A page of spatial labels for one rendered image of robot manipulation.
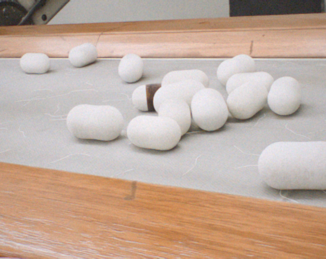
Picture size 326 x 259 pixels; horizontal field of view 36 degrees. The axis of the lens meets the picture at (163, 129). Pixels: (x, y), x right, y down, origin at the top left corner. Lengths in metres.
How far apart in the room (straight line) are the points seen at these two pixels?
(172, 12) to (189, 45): 2.18
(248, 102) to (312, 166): 0.10
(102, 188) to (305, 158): 0.08
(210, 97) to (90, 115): 0.07
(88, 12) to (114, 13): 0.18
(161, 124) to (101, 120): 0.04
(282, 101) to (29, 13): 0.79
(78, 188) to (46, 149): 0.12
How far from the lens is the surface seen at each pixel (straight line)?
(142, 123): 0.27
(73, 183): 0.19
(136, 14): 2.81
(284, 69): 0.43
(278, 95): 0.30
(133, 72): 0.42
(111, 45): 0.56
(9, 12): 1.03
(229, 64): 0.37
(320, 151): 0.21
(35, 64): 0.52
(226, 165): 0.25
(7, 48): 0.66
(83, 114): 0.29
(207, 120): 0.28
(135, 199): 0.17
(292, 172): 0.21
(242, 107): 0.30
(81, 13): 3.03
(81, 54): 0.52
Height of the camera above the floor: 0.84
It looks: 19 degrees down
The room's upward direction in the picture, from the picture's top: 6 degrees counter-clockwise
